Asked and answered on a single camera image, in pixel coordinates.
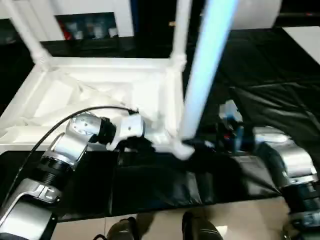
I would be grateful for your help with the white plastic table leg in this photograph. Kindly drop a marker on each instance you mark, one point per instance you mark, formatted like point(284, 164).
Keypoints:
point(180, 30)
point(210, 55)
point(27, 32)

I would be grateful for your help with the white plastic table top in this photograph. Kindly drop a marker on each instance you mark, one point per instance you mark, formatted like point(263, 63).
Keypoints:
point(75, 72)

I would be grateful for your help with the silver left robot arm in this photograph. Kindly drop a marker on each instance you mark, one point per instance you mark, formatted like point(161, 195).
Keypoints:
point(67, 147)

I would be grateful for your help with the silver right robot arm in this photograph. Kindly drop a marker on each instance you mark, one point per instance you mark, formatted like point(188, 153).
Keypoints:
point(292, 155)

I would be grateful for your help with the black padded work mat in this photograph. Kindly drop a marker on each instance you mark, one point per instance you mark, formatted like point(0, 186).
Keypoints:
point(262, 75)

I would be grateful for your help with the small white jar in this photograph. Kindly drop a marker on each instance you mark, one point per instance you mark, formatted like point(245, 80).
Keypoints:
point(113, 32)
point(78, 35)

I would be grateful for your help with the patterned white jar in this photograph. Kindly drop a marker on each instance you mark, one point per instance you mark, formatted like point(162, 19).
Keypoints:
point(97, 32)

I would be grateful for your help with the white flat board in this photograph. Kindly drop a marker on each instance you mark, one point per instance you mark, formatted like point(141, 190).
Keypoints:
point(305, 42)

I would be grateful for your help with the grey printed cushion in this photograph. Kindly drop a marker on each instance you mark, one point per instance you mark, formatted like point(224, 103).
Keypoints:
point(255, 15)

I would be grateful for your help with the black cabinet with gold label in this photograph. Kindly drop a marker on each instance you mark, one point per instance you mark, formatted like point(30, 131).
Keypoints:
point(152, 17)

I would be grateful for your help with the red bottle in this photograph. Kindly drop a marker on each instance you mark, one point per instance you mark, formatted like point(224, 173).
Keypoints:
point(65, 32)

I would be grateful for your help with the black low bench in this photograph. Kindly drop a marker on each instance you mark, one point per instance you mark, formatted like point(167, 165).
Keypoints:
point(297, 18)

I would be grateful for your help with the white glass-door cabinet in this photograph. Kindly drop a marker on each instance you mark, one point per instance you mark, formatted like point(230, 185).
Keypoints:
point(32, 12)

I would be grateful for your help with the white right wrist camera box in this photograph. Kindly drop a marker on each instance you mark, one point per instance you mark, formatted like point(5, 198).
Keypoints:
point(231, 112)

